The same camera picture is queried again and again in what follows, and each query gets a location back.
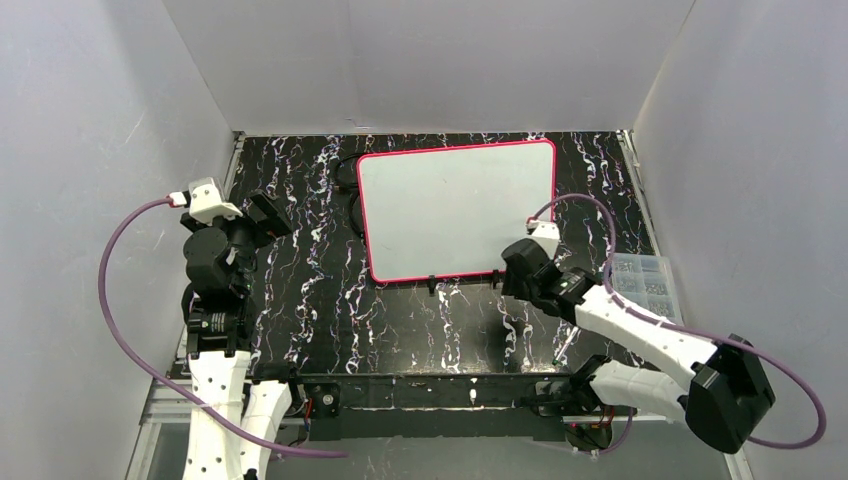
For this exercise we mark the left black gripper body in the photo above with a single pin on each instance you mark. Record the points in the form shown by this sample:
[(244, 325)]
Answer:
[(263, 213)]

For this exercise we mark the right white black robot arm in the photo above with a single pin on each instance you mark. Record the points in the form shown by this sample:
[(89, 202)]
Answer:
[(719, 390)]

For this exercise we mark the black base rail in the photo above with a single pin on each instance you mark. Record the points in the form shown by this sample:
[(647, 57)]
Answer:
[(541, 407)]

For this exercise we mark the pink framed whiteboard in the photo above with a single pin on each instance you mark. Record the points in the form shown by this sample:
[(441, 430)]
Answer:
[(450, 212)]

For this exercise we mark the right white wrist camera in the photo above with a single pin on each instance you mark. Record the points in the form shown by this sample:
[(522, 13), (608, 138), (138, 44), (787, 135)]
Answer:
[(546, 234)]

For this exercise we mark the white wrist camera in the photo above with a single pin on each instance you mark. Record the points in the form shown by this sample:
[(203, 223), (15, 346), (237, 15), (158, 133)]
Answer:
[(546, 234), (207, 202)]

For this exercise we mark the white green whiteboard marker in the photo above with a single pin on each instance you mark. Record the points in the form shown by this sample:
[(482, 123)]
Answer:
[(560, 354)]

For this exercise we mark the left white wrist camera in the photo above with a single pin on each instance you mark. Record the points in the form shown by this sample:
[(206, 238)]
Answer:
[(207, 202)]

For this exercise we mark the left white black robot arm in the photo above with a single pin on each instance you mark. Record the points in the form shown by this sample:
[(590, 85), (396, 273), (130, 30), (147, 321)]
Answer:
[(235, 419)]

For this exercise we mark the clear plastic screw box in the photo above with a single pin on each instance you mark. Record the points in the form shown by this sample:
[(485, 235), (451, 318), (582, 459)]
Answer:
[(648, 281)]

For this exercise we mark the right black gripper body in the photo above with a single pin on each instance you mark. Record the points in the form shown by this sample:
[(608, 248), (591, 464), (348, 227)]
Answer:
[(520, 266)]

